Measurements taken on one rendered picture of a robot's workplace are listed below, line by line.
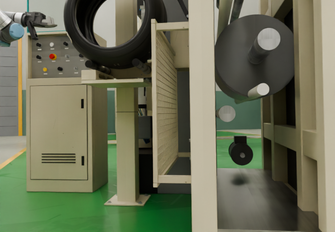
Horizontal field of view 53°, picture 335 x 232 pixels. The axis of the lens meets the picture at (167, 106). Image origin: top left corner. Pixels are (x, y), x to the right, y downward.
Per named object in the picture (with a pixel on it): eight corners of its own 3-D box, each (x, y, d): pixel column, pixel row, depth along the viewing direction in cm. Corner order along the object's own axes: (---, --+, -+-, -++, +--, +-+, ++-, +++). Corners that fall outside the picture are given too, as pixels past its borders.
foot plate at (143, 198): (115, 195, 250) (115, 192, 250) (150, 196, 246) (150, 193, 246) (103, 205, 223) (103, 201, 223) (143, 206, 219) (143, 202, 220)
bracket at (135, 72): (99, 79, 233) (99, 65, 233) (156, 77, 228) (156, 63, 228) (97, 78, 229) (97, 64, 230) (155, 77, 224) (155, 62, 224)
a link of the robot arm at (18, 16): (13, 25, 206) (22, 29, 216) (20, 25, 205) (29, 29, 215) (15, 10, 206) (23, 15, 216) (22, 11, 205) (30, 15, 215)
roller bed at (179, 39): (174, 72, 239) (173, 30, 239) (194, 71, 237) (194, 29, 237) (170, 68, 219) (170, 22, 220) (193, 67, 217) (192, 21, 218)
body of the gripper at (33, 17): (41, 11, 205) (22, 10, 206) (39, 26, 205) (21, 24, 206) (47, 15, 212) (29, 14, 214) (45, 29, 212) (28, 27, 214)
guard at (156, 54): (175, 158, 227) (174, 55, 229) (178, 158, 227) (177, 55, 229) (153, 187, 138) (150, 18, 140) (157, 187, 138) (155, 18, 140)
